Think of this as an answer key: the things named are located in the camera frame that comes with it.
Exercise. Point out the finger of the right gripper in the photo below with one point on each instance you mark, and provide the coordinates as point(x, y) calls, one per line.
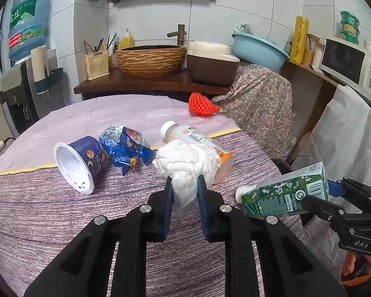
point(335, 189)
point(323, 209)

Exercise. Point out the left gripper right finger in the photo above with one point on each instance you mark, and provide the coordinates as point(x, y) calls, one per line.
point(262, 257)

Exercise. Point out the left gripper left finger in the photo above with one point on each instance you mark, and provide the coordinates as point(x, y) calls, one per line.
point(108, 257)

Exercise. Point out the green milk carton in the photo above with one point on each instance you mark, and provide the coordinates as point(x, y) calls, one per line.
point(282, 195)

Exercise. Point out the blue yogurt cup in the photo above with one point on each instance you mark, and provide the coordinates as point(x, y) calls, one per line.
point(80, 162)

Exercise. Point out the blue foil snack bag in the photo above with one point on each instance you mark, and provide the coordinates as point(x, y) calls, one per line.
point(125, 146)

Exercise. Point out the white tissue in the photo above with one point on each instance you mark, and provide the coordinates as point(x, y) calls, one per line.
point(184, 163)

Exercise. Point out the red foam fruit net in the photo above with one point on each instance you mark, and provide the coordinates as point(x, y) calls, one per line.
point(201, 105)

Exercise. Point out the orange white drink bottle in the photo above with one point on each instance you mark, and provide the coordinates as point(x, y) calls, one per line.
point(224, 160)

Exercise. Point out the person right hand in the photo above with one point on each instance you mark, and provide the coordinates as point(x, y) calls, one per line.
point(356, 269)

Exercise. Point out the purple striped tablecloth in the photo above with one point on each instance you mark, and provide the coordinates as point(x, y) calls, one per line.
point(40, 213)

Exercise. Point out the floral cloth cover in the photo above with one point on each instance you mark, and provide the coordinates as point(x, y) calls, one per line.
point(260, 102)

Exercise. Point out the white microwave oven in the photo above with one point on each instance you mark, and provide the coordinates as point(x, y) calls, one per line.
point(348, 64)

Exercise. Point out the light blue plastic basin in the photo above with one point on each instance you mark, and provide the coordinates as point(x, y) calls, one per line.
point(256, 50)

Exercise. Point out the green instant noodle bowls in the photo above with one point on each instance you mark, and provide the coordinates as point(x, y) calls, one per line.
point(349, 27)

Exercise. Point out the yellow plastic wrap roll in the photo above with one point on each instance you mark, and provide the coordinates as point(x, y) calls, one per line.
point(299, 39)

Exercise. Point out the brown rice cooker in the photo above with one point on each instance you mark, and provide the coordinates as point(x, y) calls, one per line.
point(212, 64)

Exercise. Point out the water dispenser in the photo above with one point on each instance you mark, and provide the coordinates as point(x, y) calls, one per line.
point(27, 100)

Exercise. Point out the wooden counter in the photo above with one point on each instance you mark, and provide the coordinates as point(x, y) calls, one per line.
point(116, 81)

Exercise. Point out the beige chopstick holder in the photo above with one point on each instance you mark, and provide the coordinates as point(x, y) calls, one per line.
point(97, 64)

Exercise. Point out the bronze faucet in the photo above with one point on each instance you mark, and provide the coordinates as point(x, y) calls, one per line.
point(179, 34)

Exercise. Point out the woven basin sink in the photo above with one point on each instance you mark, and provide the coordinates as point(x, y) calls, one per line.
point(151, 61)

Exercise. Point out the yellow soap dispenser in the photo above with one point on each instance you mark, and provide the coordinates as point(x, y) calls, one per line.
point(127, 41)

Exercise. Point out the blue water jug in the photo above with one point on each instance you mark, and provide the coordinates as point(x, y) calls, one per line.
point(28, 27)

